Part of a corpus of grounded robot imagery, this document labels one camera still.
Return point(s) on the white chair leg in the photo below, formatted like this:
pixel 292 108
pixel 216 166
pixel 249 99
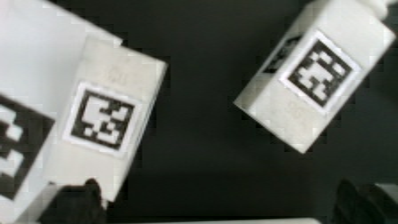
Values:
pixel 105 116
pixel 324 57

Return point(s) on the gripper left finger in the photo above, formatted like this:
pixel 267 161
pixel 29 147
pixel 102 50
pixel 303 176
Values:
pixel 75 207

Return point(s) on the white front border rail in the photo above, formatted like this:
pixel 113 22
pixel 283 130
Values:
pixel 256 221

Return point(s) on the front long chair side piece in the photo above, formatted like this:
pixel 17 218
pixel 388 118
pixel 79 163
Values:
pixel 43 36

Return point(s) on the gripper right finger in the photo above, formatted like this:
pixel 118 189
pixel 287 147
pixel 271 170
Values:
pixel 367 203

